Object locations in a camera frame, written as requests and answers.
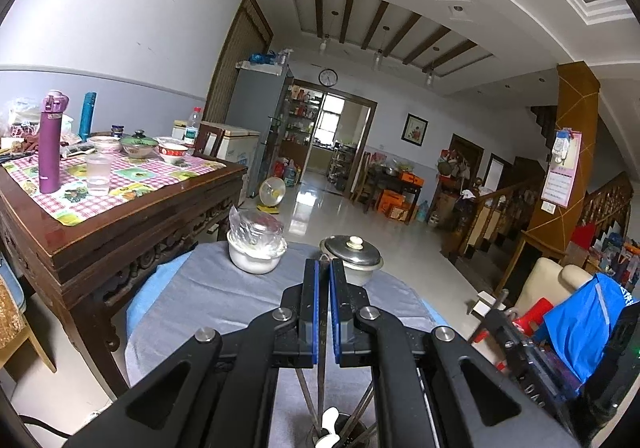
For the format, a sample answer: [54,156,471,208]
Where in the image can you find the teal bottle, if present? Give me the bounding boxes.
[78,92,98,141]

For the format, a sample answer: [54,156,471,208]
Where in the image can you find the pendant lamp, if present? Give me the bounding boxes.
[372,26,391,68]
[424,48,443,87]
[320,12,341,53]

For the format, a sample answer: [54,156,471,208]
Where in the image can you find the green glass-lidded bowl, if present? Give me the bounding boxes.
[119,129,160,159]

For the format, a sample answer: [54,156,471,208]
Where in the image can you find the wall calendar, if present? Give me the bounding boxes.
[541,128,583,207]

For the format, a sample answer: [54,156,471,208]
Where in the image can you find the blue table cover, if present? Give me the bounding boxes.
[125,253,451,333]

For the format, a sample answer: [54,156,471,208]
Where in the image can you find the metal pot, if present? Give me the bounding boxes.
[320,253,385,287]

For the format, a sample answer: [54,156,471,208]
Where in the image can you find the clear plastic cup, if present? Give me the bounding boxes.
[85,154,112,196]

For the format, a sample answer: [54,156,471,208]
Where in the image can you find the cream chair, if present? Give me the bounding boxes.
[514,258,596,319]

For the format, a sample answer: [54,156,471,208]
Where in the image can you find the white stool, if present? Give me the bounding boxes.
[472,290,501,319]

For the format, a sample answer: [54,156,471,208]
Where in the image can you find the white plastic spoon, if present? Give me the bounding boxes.
[320,406,342,448]

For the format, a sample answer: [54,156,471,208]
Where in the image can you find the wooden staircase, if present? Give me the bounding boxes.
[440,173,636,279]

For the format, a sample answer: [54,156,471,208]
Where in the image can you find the wooden door frame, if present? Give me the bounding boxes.
[292,79,378,201]

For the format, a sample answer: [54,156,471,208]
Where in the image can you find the purple bottle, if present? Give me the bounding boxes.
[39,90,69,195]

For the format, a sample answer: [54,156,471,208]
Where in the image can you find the carved wooden table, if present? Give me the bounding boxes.
[0,148,249,399]

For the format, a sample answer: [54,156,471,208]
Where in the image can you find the white lidded bowl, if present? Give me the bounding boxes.
[87,135,122,155]

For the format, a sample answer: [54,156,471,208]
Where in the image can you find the wooden pillar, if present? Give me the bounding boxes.
[520,62,601,259]

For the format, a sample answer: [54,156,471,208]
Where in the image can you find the shelf with goods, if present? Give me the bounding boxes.
[282,85,321,143]

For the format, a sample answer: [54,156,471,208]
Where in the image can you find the metal pot lid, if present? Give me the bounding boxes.
[319,235,383,269]

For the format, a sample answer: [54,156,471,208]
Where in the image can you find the white floor fan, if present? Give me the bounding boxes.
[259,177,287,215]

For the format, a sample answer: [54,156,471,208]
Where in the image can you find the orange cardboard boxes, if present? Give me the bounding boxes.
[375,190,410,219]

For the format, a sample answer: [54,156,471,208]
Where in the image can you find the grey refrigerator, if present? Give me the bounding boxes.
[225,65,296,209]

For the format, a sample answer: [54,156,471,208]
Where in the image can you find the red-capped water bottle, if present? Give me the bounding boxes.
[184,106,203,146]

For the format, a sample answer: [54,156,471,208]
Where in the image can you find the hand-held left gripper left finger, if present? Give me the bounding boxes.
[60,258,321,448]

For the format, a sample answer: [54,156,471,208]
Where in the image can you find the white chest freezer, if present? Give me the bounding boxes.
[220,124,261,169]

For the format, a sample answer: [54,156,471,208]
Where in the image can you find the window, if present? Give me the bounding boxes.
[312,95,346,143]

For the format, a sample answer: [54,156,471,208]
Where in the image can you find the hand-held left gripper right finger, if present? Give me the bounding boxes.
[330,259,581,448]

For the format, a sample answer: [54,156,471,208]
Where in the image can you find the dark wooden side table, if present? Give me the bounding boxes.
[365,167,426,223]

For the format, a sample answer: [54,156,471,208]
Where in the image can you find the dark chopstick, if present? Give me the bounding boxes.
[347,385,376,436]
[319,300,332,429]
[294,369,321,431]

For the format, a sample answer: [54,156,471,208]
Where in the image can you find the checkered table mat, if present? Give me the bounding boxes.
[2,145,226,227]

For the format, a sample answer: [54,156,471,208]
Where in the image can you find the blue printed cloth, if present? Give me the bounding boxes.
[544,272,638,384]

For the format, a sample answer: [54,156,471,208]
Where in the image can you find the framed wall picture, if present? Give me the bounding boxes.
[401,114,429,146]

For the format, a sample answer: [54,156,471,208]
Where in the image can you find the metal utensil holder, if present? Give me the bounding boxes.
[309,415,377,448]

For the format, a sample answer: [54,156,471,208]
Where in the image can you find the red and white bowl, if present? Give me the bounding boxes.
[157,142,190,165]

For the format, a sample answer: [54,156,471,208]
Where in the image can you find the wooden stool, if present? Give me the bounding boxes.
[0,253,58,374]

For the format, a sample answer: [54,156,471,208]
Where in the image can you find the wooden door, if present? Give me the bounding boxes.
[204,0,275,129]

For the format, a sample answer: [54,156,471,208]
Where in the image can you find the grey tablecloth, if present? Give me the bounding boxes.
[124,242,436,389]

